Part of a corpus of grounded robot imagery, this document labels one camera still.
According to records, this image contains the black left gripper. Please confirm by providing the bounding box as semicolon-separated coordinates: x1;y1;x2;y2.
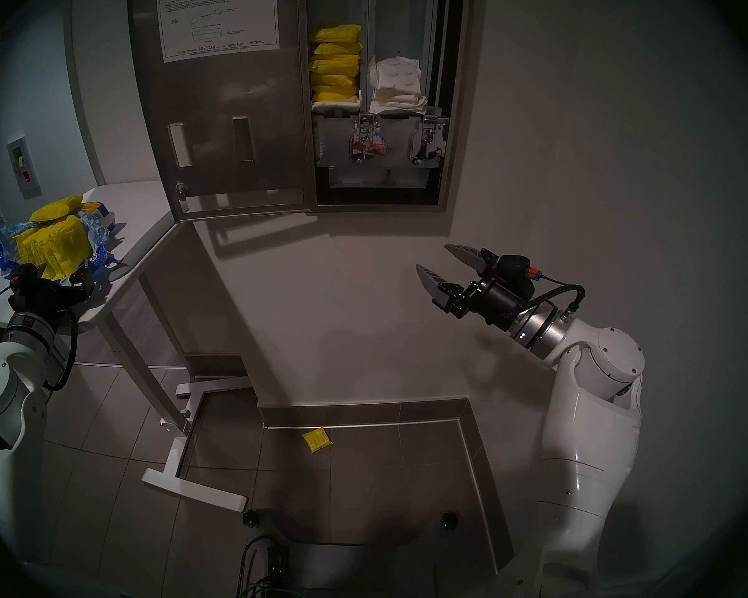
7;262;97;321

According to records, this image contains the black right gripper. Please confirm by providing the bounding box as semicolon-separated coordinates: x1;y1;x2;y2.
415;244;532;331

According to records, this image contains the stainless steel dispenser door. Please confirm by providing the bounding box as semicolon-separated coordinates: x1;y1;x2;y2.
128;0;317;222

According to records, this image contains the dark robot base platform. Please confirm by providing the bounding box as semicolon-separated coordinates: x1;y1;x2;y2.
265;508;449;598

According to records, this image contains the stainless steel dispenser cabinet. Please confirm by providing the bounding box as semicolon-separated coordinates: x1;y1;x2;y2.
299;0;477;214

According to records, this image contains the blue plastic pad bag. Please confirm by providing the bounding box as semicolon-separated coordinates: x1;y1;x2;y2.
0;199;120;281

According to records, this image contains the white instruction sheet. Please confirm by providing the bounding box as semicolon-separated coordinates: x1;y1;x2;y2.
156;0;280;63

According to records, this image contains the black power box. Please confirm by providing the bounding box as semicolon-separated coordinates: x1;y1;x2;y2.
267;544;290;588

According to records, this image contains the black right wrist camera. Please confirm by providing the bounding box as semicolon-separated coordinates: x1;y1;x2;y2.
496;254;543;286

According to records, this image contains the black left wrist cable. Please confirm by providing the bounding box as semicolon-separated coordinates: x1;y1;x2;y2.
0;285;79;392

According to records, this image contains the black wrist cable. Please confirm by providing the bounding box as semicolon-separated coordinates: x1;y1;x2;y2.
0;285;79;392
499;273;587;323

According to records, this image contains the white pedestal table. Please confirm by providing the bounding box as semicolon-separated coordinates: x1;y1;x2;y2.
0;179;250;513

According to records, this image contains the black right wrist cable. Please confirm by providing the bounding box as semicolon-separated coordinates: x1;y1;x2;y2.
499;273;587;323

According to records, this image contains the black and green cable bundle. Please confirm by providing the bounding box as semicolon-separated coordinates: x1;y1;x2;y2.
236;534;287;598

